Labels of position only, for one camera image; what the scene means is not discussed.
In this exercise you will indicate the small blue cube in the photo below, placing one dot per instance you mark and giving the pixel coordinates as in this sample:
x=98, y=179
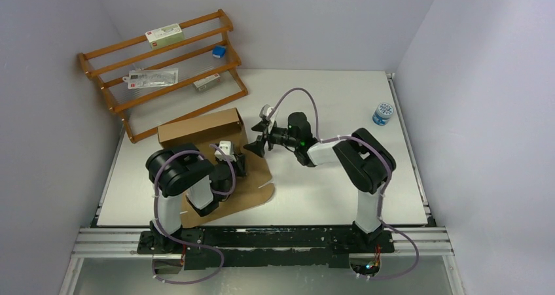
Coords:
x=219, y=51

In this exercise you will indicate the blue white lidded jar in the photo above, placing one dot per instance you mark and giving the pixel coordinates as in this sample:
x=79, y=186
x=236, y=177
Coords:
x=383, y=113

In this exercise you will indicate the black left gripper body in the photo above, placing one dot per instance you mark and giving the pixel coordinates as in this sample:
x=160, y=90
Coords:
x=239, y=169

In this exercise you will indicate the small white grey box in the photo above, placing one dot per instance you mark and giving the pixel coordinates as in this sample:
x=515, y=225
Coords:
x=207, y=83

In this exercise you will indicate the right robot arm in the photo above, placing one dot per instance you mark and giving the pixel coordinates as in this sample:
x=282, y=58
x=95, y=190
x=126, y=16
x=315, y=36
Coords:
x=366, y=162

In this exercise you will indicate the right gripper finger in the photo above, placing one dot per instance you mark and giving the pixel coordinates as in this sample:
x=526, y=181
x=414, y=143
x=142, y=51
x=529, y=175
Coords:
x=261, y=126
x=258, y=146

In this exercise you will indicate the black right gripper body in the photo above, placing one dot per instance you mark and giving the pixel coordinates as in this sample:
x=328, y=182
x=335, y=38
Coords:
x=281, y=137

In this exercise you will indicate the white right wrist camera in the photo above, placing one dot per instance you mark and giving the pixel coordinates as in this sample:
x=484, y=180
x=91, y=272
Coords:
x=268, y=114

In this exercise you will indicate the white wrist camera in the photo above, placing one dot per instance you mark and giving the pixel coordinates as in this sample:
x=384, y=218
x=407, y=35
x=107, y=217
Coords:
x=225, y=151
x=268, y=114

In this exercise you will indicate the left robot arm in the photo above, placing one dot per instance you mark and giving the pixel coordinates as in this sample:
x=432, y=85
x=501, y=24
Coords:
x=185, y=173

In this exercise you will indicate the white green product box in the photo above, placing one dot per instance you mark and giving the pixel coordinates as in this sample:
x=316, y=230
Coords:
x=164, y=36

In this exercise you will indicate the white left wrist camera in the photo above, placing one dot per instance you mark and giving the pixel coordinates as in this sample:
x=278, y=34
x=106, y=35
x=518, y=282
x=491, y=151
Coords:
x=225, y=151

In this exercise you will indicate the clear blister pack card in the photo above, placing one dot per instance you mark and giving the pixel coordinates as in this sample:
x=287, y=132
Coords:
x=155, y=78

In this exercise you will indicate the brown cardboard box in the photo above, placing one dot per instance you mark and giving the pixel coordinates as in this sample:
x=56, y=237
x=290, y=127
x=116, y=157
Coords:
x=253, y=191

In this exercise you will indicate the wooden tiered rack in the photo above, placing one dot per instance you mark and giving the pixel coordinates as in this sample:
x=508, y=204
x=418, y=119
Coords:
x=141, y=111

